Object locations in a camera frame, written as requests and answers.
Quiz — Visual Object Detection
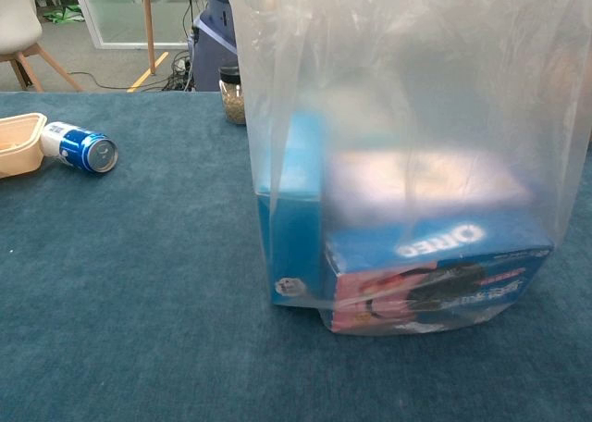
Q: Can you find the power strip with cables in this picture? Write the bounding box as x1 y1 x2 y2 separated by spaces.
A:
161 51 195 93

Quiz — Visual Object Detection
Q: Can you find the beige plastic food container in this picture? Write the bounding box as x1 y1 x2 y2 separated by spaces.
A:
0 112 49 180

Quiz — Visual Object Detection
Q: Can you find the white-framed glass partition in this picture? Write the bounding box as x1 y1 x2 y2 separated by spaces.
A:
68 0 194 51

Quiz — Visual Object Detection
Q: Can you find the wooden pole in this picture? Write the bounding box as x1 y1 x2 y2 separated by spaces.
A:
140 0 158 77

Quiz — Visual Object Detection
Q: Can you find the white chair with wooden legs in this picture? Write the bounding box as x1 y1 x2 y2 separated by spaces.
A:
0 0 85 93

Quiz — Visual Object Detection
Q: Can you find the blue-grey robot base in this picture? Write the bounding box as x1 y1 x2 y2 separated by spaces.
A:
188 0 240 93

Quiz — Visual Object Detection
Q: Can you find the blue Oreo cookie box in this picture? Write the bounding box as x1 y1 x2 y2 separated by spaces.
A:
323 221 555 335

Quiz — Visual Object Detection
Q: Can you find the pale snack package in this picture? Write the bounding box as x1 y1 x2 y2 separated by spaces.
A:
323 147 533 231

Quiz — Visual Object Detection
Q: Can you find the plain blue carton box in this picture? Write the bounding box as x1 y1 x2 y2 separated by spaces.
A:
253 110 325 310

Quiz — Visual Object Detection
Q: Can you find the grain jar with black lid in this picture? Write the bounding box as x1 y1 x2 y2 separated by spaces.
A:
218 66 247 126

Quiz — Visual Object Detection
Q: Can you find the green item on floor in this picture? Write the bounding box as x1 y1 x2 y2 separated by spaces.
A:
42 5 86 25

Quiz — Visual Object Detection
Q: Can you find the transparent plastic bag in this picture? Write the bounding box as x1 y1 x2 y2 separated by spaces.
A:
225 0 592 336

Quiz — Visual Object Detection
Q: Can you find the blue and white drink can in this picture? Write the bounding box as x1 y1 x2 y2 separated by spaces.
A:
40 120 119 175

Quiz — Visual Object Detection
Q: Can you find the black floor cable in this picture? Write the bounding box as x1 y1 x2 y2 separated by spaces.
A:
68 71 164 93

